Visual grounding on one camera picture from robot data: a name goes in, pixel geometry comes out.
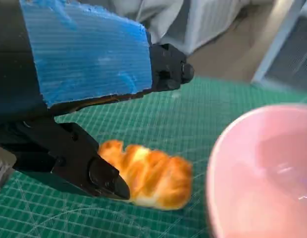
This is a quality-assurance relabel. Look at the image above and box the twisted toy bread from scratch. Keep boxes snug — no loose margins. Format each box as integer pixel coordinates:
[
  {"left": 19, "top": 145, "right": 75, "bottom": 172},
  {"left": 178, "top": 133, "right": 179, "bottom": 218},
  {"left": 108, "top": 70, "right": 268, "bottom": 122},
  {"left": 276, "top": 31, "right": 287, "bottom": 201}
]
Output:
[{"left": 98, "top": 139, "right": 194, "bottom": 211}]

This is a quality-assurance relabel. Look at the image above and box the white ribbed appliance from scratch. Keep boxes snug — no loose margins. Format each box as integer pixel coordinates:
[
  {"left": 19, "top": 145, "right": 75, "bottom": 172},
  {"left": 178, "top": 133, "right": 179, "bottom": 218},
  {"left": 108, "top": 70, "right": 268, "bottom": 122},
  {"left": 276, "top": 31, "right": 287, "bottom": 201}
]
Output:
[{"left": 185, "top": 0, "right": 247, "bottom": 57}]

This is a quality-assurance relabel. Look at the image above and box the green cutting mat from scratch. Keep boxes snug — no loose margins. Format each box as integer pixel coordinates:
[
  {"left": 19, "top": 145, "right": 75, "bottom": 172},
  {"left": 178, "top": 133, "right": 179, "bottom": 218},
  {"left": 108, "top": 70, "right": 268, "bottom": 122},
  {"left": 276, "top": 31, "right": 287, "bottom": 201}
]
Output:
[{"left": 0, "top": 75, "right": 307, "bottom": 238}]

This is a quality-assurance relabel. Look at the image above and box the pink bowl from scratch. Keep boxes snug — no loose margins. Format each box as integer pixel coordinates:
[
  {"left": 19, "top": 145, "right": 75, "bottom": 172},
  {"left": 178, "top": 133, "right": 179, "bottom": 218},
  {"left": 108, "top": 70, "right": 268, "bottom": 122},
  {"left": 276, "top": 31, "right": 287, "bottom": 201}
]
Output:
[{"left": 205, "top": 104, "right": 307, "bottom": 238}]

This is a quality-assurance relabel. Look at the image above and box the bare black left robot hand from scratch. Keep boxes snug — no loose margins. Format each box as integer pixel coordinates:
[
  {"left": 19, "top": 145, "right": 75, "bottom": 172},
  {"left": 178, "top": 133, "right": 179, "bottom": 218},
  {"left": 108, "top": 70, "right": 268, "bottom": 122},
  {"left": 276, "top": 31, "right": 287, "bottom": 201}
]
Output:
[{"left": 0, "top": 0, "right": 195, "bottom": 200}]

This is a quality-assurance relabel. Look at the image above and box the white cabinet with mesh panel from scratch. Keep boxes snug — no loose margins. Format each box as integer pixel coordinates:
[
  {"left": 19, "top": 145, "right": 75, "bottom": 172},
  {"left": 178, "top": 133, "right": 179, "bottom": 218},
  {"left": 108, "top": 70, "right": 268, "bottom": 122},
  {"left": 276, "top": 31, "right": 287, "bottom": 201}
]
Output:
[{"left": 251, "top": 0, "right": 307, "bottom": 87}]

